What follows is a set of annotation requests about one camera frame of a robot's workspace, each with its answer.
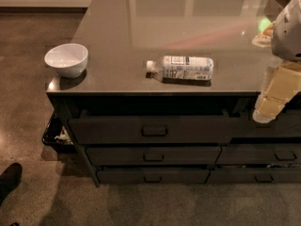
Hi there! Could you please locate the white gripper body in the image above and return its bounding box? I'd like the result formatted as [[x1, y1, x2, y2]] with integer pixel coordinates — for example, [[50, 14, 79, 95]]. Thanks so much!
[[271, 0, 301, 61]]

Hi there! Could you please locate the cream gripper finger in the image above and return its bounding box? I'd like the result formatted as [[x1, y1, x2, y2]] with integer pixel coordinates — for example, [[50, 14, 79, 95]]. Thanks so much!
[[252, 23, 274, 48], [252, 61, 301, 123]]

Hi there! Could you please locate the clear plastic water bottle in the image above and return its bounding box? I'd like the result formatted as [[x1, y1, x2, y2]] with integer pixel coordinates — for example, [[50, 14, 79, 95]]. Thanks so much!
[[146, 56, 214, 81]]

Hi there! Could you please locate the white ceramic bowl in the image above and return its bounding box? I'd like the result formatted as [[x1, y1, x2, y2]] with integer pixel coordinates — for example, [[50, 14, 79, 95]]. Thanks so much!
[[44, 43, 88, 78]]

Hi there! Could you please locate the black bin beside cabinet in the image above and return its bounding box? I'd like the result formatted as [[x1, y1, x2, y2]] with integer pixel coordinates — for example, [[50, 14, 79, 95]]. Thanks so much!
[[41, 112, 76, 153]]

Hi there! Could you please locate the black shoe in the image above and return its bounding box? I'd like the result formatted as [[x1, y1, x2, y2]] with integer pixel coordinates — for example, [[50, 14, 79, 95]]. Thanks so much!
[[0, 163, 23, 205]]

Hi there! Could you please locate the dark counter cabinet frame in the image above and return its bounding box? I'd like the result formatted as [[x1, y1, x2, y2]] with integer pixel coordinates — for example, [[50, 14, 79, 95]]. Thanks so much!
[[47, 0, 301, 185]]

